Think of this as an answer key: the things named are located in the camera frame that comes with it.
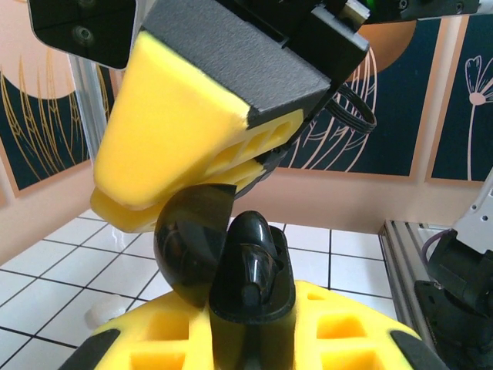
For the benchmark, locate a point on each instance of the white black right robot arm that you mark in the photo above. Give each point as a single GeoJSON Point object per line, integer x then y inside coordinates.
{"type": "Point", "coordinates": [462, 289]}

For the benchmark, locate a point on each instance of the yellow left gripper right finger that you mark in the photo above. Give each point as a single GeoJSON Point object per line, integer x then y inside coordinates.
{"type": "Point", "coordinates": [346, 339]}

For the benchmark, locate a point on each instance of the white earbud charging case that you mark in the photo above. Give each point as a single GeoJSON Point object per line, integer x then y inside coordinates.
{"type": "Point", "coordinates": [108, 314]}

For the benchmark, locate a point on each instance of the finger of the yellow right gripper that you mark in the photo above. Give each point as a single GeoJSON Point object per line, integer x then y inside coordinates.
{"type": "Point", "coordinates": [127, 219]}
{"type": "Point", "coordinates": [165, 127]}

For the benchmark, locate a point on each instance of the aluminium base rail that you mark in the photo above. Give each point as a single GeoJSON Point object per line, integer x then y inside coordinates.
{"type": "Point", "coordinates": [404, 262]}

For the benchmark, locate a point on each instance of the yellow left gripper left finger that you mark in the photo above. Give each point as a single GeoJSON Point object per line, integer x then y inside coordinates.
{"type": "Point", "coordinates": [161, 335]}

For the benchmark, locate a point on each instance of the black earbud charging case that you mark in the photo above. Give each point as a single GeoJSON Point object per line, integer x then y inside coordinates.
{"type": "Point", "coordinates": [185, 250]}

